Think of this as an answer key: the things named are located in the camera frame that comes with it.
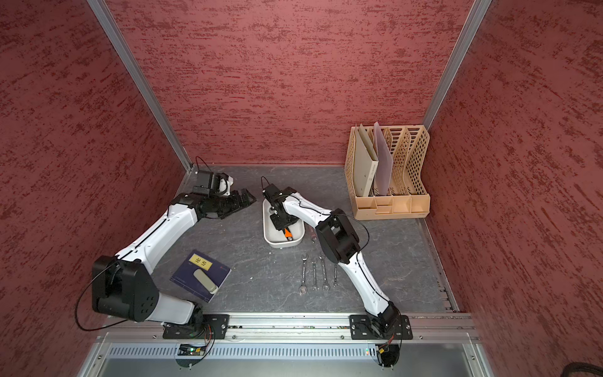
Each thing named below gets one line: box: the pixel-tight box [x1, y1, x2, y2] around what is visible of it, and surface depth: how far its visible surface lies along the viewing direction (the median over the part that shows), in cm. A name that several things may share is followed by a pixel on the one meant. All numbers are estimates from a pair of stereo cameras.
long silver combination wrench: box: [298, 254, 309, 296], surface depth 85 cm
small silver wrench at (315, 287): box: [311, 260, 320, 292], surface depth 87 cm
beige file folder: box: [354, 123, 380, 198], surface depth 90 cm
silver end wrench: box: [318, 255, 330, 292], surface depth 85 cm
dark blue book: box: [169, 249, 233, 304], surface depth 87 cm
